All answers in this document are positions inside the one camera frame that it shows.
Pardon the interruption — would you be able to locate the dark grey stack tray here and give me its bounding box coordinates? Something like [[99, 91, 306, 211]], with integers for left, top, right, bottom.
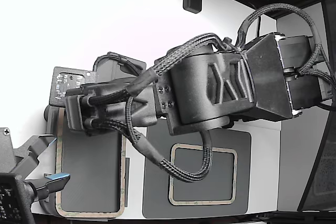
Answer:
[[142, 126, 253, 219]]

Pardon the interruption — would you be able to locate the long braided shoulder cable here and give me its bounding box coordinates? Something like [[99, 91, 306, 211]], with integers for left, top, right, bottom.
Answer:
[[236, 2, 336, 88]]

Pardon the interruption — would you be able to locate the camera circuit board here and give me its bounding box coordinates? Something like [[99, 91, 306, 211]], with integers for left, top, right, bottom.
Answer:
[[49, 66, 98, 107]]

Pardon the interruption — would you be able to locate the black camera board mount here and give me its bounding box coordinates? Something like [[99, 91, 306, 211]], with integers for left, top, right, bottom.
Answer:
[[0, 173, 36, 224]]

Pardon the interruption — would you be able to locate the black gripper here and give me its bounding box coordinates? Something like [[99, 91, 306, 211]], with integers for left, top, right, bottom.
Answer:
[[65, 52, 159, 137]]

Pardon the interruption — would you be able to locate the braided wrist cable loop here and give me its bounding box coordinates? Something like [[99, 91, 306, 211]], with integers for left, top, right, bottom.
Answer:
[[122, 95, 215, 183]]

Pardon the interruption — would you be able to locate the tan rectangular frame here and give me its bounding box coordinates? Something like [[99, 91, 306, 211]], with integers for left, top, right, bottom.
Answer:
[[55, 107, 127, 219], [167, 143, 238, 206]]

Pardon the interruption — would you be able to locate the black six-joint robot arm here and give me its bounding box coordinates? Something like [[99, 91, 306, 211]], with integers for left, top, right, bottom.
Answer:
[[153, 31, 336, 137]]

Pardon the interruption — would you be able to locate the dark grey spare gripper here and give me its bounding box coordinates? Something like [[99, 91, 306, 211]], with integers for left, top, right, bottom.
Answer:
[[0, 126, 71, 201]]

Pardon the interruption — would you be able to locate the thin black wall cable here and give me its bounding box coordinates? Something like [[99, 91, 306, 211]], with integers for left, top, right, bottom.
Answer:
[[249, 3, 263, 38]]

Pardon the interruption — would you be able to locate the grey frame holder plate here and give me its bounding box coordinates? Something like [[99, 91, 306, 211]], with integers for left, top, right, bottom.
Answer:
[[43, 103, 131, 218]]

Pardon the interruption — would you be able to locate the braided forearm cable bundle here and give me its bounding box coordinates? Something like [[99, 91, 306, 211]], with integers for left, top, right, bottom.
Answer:
[[125, 32, 232, 99]]

